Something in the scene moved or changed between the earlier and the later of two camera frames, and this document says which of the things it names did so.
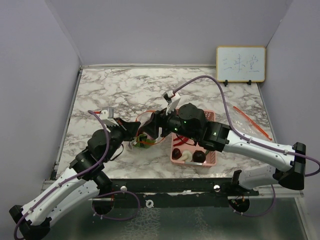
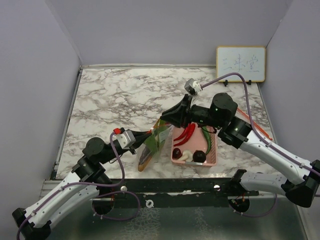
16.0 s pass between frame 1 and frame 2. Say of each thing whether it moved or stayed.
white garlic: stayed
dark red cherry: stayed
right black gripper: moved
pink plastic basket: stayed
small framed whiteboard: stayed
